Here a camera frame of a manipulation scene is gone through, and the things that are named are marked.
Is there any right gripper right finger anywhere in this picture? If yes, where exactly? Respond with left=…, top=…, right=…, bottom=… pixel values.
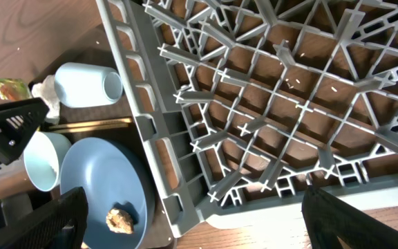
left=301, top=186, right=398, bottom=249

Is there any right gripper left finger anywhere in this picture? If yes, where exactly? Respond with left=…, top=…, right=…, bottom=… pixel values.
left=0, top=187, right=88, bottom=249

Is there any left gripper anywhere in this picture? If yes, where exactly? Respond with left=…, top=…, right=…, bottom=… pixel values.
left=0, top=98, right=49, bottom=169

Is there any yellow snack wrapper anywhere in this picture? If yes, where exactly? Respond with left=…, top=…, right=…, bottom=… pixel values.
left=0, top=78, right=32, bottom=101

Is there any light blue bowl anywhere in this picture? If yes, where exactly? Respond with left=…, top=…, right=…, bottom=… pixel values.
left=23, top=131, right=71, bottom=192

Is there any white tissue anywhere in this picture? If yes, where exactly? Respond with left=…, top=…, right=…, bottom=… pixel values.
left=31, top=75, right=60, bottom=125

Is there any blue plate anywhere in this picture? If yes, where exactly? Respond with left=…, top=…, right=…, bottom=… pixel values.
left=60, top=137, right=155, bottom=249

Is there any light blue cup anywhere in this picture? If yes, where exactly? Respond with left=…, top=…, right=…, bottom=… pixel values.
left=54, top=62, right=124, bottom=108

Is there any grey dishwasher rack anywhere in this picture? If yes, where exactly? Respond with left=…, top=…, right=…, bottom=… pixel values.
left=97, top=0, right=398, bottom=237

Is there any brown food scrap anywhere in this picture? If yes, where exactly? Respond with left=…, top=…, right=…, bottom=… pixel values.
left=106, top=208, right=134, bottom=234

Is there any black tray bin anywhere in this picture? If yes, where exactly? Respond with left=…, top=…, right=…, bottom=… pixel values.
left=0, top=190, right=52, bottom=229

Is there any lower wooden chopstick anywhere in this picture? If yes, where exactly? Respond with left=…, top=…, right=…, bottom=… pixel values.
left=49, top=123, right=129, bottom=133

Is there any wooden chopstick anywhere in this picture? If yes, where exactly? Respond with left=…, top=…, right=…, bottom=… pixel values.
left=49, top=123, right=129, bottom=133
left=48, top=118, right=133, bottom=130

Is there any upper wooden chopstick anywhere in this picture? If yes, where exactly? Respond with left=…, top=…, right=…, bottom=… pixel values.
left=48, top=118, right=133, bottom=130

